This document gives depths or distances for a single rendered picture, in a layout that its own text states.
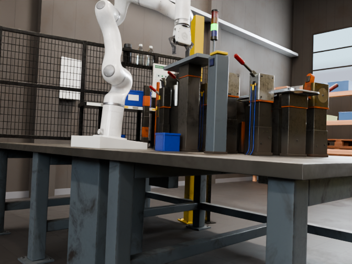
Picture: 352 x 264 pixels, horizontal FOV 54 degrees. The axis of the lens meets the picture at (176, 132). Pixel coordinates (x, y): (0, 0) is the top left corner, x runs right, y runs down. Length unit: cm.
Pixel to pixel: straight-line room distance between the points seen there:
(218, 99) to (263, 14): 733
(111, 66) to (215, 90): 66
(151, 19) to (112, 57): 411
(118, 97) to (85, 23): 342
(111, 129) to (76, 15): 349
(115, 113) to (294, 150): 95
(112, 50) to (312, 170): 141
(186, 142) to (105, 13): 87
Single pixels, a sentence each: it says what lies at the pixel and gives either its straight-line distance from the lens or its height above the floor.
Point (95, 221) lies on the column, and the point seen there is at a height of 33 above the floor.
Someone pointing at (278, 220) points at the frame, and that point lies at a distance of 95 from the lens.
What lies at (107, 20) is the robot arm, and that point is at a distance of 208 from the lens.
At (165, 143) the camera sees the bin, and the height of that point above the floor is 74.
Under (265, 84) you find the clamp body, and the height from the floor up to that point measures 101.
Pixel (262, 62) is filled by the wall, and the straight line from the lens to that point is 849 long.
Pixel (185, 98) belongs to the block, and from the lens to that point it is 175.
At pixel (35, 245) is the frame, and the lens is 229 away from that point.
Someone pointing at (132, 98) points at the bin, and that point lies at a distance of 279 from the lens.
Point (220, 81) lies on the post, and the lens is 155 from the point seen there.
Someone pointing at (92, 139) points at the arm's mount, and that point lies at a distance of 187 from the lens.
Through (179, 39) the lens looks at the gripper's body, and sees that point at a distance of 192.
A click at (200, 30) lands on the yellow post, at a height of 185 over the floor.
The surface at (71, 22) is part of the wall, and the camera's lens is 519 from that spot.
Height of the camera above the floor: 73
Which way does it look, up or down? 2 degrees up
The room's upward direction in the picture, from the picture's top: 2 degrees clockwise
